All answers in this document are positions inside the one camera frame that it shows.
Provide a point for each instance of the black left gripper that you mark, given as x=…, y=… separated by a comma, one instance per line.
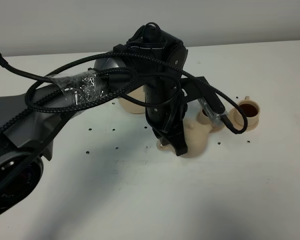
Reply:
x=165, y=112

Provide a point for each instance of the beige teapot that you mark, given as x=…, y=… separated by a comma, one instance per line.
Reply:
x=196, y=137

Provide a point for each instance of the black and grey left robot arm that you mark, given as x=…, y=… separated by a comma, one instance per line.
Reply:
x=151, y=59

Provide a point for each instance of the beige teapot saucer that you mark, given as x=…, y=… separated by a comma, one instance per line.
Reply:
x=131, y=107

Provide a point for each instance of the beige left teacup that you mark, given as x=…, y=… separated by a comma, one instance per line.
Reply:
x=204, y=119

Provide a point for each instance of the beige teacup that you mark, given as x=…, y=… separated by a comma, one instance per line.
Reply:
x=204, y=119
x=249, y=107

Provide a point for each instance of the beige left cup saucer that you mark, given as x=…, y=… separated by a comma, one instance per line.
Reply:
x=215, y=128

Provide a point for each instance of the beige cup saucer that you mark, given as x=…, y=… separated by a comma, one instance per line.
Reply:
x=237, y=120
x=215, y=128

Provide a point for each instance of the beige right cup saucer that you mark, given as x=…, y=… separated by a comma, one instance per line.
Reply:
x=237, y=120

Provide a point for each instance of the beige right teacup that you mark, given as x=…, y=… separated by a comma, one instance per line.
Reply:
x=249, y=107

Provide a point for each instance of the wrist camera with black bracket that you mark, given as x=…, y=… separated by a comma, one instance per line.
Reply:
x=200, y=90

